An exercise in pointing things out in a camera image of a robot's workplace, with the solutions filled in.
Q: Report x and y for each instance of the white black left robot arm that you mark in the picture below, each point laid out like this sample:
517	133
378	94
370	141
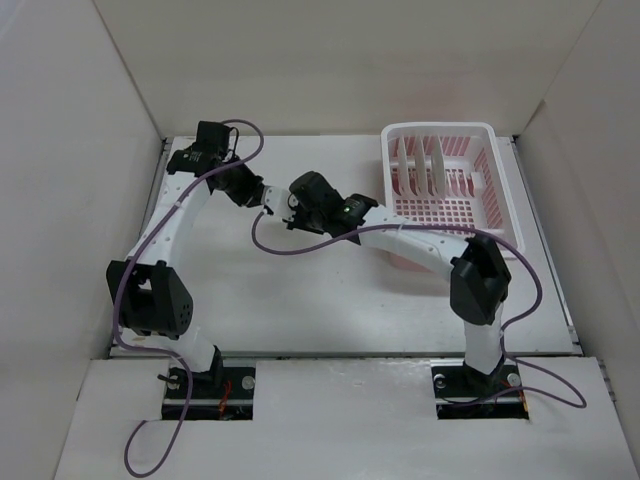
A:
152	307

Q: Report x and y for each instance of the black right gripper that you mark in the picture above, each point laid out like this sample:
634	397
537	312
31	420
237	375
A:
297	221

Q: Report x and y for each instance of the orange sunburst plate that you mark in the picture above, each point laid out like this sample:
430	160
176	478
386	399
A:
402	169

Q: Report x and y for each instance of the green red rimmed plate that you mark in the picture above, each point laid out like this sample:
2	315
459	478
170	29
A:
438	167

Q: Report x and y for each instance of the white plate grey floral emblem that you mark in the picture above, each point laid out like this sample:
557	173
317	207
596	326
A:
420	165

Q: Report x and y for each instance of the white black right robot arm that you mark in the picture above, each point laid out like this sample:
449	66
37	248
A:
474	267

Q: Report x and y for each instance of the white pink dish rack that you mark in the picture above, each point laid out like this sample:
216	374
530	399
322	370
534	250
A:
477	191

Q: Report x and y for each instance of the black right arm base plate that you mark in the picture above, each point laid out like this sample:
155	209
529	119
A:
461	393

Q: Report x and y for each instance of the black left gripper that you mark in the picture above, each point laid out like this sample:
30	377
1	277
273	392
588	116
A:
252	193

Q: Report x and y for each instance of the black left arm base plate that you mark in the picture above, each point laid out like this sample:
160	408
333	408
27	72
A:
231	400

